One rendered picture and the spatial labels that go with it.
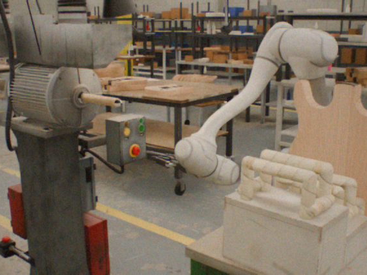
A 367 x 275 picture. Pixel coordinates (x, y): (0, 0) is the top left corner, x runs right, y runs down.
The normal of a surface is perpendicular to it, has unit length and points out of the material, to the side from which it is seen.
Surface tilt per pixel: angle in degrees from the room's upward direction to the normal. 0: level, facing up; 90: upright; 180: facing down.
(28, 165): 90
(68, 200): 90
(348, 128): 90
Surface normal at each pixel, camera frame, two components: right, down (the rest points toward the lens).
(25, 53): -0.64, 0.19
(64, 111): 0.69, 0.25
